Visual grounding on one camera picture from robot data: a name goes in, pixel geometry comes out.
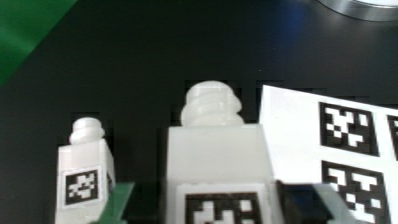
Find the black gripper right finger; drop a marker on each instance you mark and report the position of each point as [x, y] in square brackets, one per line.
[312, 204]

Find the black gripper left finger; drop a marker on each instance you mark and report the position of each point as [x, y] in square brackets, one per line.
[111, 216]

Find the white leg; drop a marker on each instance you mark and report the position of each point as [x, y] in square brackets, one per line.
[221, 191]
[86, 174]

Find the white marker sheet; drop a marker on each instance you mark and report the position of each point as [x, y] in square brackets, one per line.
[333, 145]

